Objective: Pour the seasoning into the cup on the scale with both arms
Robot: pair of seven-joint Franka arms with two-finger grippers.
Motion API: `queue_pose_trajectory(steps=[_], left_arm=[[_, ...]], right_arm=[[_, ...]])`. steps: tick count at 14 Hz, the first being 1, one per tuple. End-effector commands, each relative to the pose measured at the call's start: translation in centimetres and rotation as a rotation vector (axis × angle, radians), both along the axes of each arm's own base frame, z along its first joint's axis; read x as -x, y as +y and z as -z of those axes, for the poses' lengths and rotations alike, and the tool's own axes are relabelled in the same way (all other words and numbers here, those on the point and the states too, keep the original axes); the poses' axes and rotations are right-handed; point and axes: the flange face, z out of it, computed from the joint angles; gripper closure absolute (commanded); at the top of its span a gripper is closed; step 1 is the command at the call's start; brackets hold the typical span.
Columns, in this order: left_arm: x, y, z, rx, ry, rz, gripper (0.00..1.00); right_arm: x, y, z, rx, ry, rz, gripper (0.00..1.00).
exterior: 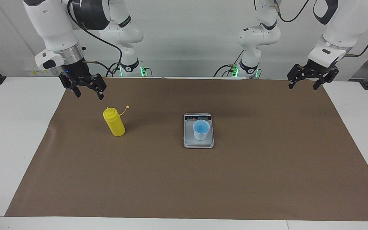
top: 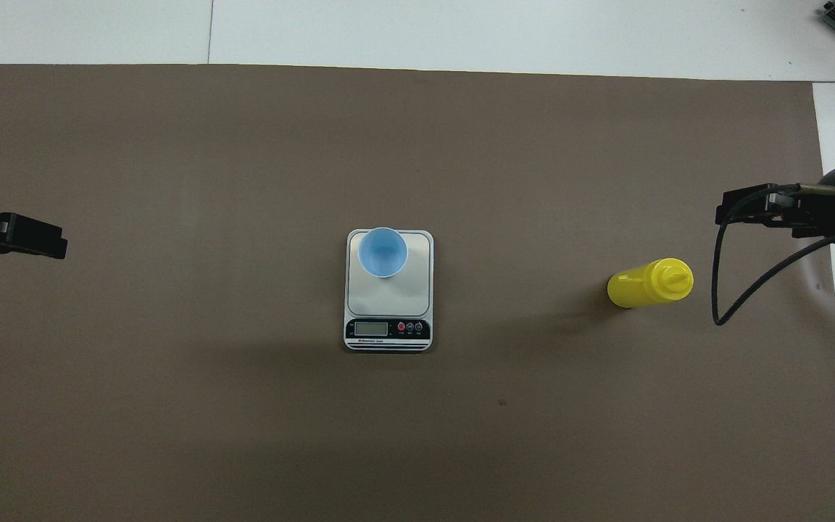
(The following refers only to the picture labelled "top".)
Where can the yellow squeeze bottle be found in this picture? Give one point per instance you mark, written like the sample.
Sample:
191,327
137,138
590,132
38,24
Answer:
642,286

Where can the silver digital kitchen scale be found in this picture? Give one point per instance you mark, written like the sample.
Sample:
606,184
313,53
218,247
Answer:
388,312

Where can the light blue paper cup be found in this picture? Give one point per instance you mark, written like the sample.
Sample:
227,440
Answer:
383,250

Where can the brown table mat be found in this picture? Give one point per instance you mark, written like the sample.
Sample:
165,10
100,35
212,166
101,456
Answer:
533,181

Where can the black right camera box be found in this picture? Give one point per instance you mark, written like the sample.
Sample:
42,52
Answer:
809,217

